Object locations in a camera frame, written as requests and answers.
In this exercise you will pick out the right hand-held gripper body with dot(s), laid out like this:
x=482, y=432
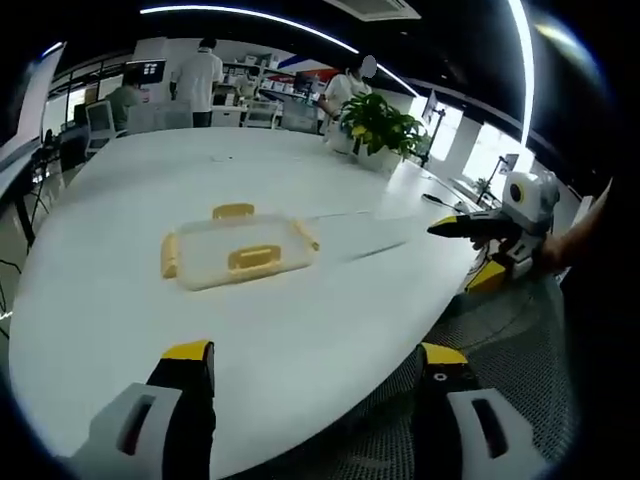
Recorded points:
x=531, y=215

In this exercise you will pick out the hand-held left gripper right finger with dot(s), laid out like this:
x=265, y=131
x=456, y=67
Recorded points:
x=465, y=415

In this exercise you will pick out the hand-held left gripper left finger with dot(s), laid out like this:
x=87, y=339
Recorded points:
x=150, y=420

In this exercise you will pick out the clear container with yellow buckles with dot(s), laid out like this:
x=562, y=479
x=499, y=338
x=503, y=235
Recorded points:
x=240, y=250

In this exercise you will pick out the black tripod stand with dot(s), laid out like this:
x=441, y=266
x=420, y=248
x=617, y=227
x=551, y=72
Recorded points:
x=492, y=182
x=434, y=130

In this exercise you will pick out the black mesh chair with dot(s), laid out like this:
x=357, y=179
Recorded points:
x=500, y=340

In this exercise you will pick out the green potted plant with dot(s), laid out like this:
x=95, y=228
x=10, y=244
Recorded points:
x=380, y=125

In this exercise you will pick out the curved ceiling light strip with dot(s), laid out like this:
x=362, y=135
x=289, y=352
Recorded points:
x=524, y=65
x=280, y=22

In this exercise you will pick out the white jug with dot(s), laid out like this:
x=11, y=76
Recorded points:
x=342, y=140

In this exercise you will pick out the white office chair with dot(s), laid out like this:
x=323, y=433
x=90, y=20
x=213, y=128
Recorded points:
x=102, y=125

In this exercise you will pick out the white projection board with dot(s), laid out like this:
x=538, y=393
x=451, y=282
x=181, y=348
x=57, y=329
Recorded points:
x=25, y=105

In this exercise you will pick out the black monitor screen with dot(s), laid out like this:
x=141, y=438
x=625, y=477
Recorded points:
x=146, y=74

